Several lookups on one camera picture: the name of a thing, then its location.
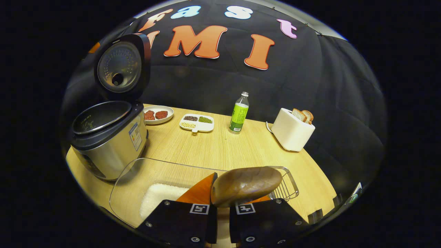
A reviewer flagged metal wire chopstick holder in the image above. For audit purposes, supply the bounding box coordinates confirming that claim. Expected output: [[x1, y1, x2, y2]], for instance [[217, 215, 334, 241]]
[[267, 166, 299, 201]]

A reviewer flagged white rice heap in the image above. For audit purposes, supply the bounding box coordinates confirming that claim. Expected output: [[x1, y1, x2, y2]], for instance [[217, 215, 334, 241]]
[[140, 183, 190, 221]]

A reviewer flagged white divided bean dish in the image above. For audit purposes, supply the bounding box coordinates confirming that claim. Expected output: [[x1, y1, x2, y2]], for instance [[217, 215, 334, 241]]
[[179, 114, 215, 133]]

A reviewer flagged dark grey rice cooker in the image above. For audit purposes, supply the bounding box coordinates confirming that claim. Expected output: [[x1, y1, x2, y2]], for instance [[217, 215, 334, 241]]
[[67, 33, 152, 181]]

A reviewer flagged wooden spoon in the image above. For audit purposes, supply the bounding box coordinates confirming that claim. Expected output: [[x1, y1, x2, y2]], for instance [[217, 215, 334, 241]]
[[211, 166, 283, 208]]

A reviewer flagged green label bottle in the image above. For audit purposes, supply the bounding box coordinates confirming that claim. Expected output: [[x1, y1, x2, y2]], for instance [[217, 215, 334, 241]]
[[229, 92, 249, 133]]

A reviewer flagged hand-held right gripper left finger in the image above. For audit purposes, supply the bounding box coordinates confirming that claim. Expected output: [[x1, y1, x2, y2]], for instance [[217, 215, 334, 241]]
[[135, 172, 218, 247]]

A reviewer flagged clear plastic rice container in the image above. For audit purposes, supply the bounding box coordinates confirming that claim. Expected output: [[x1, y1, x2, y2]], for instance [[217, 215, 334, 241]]
[[109, 157, 290, 228]]

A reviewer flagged white toaster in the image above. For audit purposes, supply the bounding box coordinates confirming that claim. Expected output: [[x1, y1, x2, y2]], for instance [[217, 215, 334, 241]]
[[271, 108, 316, 152]]

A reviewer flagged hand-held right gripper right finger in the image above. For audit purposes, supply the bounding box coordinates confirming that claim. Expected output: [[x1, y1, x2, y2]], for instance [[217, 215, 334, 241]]
[[229, 195, 309, 248]]

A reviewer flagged white round meat plate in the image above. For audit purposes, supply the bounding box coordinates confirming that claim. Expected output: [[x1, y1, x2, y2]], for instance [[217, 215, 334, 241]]
[[143, 105, 174, 125]]

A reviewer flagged black backdrop cloth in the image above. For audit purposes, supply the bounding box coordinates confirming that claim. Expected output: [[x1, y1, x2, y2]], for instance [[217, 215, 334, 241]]
[[60, 0, 386, 193]]

